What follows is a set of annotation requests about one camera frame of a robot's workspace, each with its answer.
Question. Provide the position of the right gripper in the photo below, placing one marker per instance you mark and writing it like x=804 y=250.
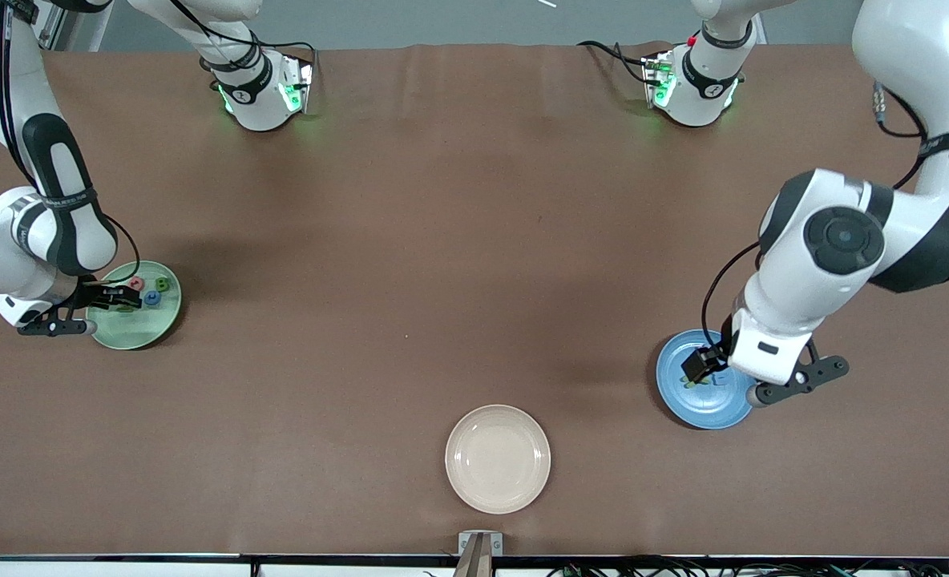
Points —
x=94 y=296

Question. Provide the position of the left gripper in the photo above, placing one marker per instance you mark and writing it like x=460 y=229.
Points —
x=710 y=357

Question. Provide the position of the brown table mat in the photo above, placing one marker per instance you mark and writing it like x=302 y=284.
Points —
x=442 y=200

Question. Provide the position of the silver base connector plate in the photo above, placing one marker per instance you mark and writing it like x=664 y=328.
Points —
x=652 y=76
x=302 y=88

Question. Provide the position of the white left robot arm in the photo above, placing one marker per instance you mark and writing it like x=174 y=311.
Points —
x=923 y=48

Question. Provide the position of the beige plate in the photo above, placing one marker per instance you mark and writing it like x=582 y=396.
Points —
x=498 y=459

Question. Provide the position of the blue letter e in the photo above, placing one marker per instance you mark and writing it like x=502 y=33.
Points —
x=153 y=298

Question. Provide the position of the blue plate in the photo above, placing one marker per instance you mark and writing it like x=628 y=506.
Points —
x=707 y=409

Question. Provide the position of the light green plate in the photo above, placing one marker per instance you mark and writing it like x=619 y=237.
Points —
x=138 y=328

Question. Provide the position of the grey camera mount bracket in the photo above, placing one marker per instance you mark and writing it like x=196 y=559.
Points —
x=481 y=553

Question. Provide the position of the red round lowercase letter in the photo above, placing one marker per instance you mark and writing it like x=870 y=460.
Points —
x=137 y=284

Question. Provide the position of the silver right base connector plate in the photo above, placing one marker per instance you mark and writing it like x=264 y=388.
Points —
x=302 y=88

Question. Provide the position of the aluminium frame beam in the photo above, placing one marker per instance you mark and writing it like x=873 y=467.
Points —
x=58 y=28

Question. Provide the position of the silver left base connector plate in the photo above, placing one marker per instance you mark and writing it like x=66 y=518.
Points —
x=652 y=76

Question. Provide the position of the green letter B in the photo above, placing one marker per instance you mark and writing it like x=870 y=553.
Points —
x=163 y=284

